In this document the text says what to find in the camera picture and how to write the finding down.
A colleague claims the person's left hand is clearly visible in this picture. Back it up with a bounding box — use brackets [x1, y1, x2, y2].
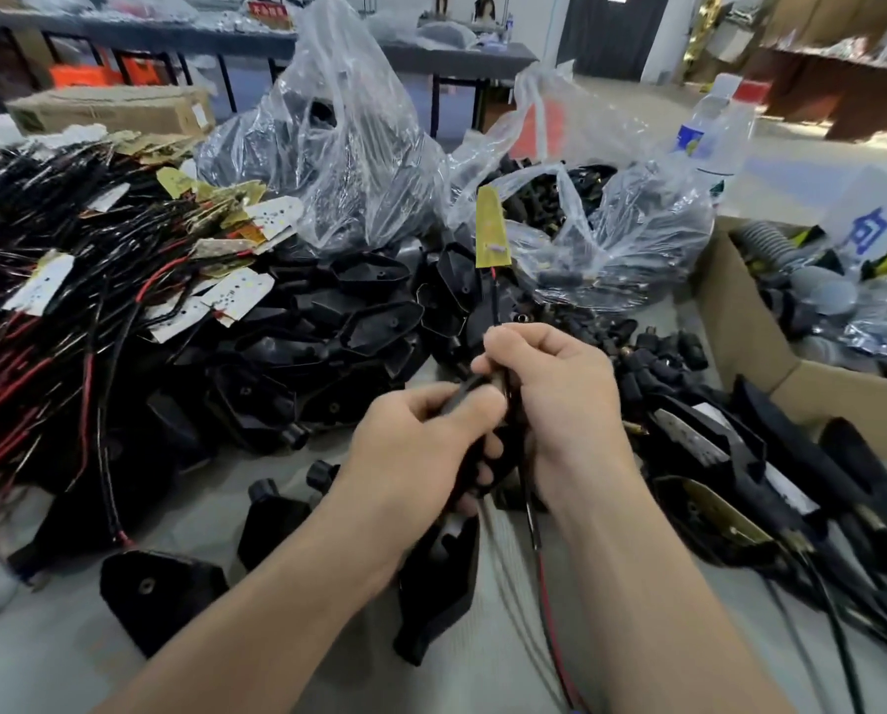
[332, 382, 510, 590]

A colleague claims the person's right hand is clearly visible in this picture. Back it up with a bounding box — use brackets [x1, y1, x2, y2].
[471, 322, 639, 508]

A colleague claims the yellow circuit strip with wire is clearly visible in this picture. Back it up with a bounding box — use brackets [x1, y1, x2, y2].
[475, 185, 587, 714]

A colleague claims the black plastic lamp housing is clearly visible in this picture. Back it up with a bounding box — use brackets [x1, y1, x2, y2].
[393, 371, 526, 667]

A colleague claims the person's right forearm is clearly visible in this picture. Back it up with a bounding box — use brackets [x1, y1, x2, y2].
[544, 459, 797, 714]

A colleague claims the person's left forearm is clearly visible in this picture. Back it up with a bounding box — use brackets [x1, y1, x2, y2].
[92, 484, 409, 714]

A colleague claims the heap of small black connectors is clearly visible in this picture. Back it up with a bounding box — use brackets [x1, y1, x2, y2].
[518, 304, 712, 439]

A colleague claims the pile of black lamp shells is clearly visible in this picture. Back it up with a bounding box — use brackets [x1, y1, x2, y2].
[146, 223, 520, 456]

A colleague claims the wide clear bag of connectors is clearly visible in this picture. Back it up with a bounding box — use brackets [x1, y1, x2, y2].
[447, 62, 716, 313]

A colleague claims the black triangular lamp housing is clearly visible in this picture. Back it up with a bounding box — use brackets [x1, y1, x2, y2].
[237, 478, 312, 573]
[100, 550, 230, 659]

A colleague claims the open cardboard box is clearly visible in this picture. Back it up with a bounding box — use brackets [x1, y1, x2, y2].
[692, 215, 887, 463]

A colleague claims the tall clear bag of parts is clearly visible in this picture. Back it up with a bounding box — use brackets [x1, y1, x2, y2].
[194, 0, 453, 255]

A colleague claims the pile of assembled black lamps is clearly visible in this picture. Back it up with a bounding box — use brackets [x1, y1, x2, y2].
[622, 375, 887, 714]

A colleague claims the blue label water bottle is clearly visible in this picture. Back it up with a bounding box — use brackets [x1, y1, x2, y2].
[674, 72, 749, 210]

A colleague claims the grey round cap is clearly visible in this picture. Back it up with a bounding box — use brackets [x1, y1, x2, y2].
[789, 266, 861, 317]

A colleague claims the dark door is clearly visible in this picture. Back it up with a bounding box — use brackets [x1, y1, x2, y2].
[555, 0, 672, 83]

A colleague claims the red cap bottle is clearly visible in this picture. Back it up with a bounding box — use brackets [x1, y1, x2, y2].
[732, 80, 773, 179]

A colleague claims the clear bag of grey parts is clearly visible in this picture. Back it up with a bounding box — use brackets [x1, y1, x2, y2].
[808, 275, 887, 381]

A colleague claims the white box with blue print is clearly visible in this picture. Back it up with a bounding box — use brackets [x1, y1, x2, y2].
[815, 165, 887, 274]

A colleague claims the red sign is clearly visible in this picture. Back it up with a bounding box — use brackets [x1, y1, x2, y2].
[246, 0, 296, 32]

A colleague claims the brown wooden table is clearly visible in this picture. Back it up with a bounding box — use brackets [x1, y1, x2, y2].
[744, 37, 887, 143]

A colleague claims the long grey work table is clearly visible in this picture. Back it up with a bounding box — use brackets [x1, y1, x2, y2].
[0, 5, 541, 139]

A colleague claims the long flat cardboard box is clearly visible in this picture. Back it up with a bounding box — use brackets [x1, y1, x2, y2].
[4, 85, 217, 139]

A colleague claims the orange plastic crate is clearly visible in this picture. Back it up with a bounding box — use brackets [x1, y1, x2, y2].
[119, 55, 174, 87]
[49, 62, 124, 89]

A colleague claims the grey corrugated hose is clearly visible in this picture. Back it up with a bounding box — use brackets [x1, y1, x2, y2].
[733, 219, 809, 273]

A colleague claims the pile of wired circuit boards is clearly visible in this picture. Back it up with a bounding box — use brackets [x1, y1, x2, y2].
[0, 129, 306, 532]

